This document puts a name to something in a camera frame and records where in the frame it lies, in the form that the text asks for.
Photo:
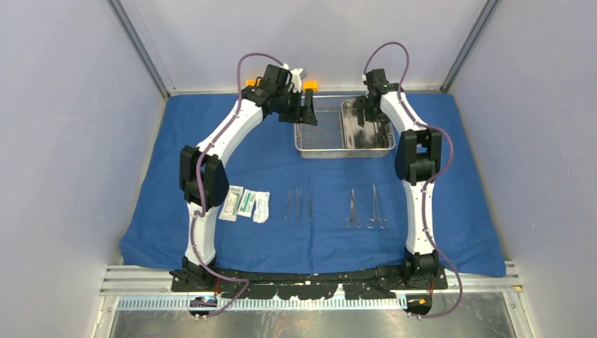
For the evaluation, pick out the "small orange plastic block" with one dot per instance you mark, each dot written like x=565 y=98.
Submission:
x=311 y=85

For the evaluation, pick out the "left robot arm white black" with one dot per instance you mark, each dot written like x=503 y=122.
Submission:
x=203 y=180

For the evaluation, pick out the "green white small packet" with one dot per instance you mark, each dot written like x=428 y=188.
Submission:
x=246 y=203

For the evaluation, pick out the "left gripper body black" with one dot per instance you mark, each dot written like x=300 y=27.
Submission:
x=289 y=106

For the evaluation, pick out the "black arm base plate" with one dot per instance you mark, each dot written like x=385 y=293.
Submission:
x=381 y=282

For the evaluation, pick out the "steel surgical scissors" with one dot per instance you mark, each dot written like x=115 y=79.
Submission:
x=352 y=221

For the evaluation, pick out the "blue surgical drape cloth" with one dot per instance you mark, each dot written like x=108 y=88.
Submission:
x=268 y=161

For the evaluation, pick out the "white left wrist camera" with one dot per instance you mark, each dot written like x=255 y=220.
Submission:
x=297 y=77

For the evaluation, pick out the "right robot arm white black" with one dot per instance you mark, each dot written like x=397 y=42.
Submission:
x=417 y=161

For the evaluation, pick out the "aluminium front frame rail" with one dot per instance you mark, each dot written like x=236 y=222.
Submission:
x=138 y=289

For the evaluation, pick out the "wire mesh instrument basket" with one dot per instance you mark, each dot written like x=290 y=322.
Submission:
x=326 y=140

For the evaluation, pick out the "steel tweezers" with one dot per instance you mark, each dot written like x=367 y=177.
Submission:
x=298 y=204
x=287 y=209
x=309 y=207

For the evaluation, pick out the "steel surgical forceps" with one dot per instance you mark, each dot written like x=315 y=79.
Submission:
x=376 y=220

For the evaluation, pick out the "white sterile pouch packet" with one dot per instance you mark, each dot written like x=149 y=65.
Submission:
x=229 y=208

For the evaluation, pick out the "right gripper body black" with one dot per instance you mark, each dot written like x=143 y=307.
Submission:
x=372 y=114

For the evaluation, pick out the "clear plastic packet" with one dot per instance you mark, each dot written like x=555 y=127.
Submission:
x=261 y=213

